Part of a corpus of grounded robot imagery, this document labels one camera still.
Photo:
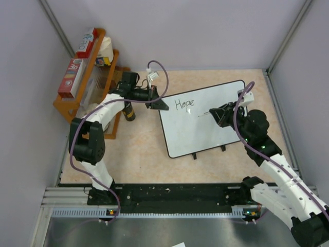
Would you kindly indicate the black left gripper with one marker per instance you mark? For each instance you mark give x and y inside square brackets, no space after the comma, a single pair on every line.
[158,104]

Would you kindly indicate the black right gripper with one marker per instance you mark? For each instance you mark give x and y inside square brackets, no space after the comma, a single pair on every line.
[218,113]

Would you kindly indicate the white whiteboard black frame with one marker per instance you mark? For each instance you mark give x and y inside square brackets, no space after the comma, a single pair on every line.
[184,132]

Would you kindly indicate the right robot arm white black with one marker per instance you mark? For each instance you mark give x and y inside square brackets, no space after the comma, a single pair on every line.
[305,215]

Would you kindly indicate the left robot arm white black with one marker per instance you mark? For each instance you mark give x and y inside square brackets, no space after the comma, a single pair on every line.
[86,140]

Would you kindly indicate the orange wooden shelf rack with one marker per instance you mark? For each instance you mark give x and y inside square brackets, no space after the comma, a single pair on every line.
[94,84]

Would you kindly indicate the upper red white box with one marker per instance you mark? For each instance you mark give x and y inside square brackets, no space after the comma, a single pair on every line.
[86,45]

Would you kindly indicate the lower red foil box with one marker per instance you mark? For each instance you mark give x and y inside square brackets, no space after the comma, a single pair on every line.
[70,82]

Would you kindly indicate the white paper sheet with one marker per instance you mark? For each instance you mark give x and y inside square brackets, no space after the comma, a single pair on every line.
[182,244]

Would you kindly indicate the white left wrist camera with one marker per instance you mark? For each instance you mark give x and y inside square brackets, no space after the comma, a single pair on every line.
[151,76]

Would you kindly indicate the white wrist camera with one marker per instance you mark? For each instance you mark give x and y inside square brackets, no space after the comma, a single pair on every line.
[151,76]
[247,99]

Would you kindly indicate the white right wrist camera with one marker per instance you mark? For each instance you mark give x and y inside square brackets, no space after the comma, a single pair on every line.
[247,99]

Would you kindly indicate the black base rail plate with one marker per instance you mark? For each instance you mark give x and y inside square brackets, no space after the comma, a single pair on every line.
[173,198]

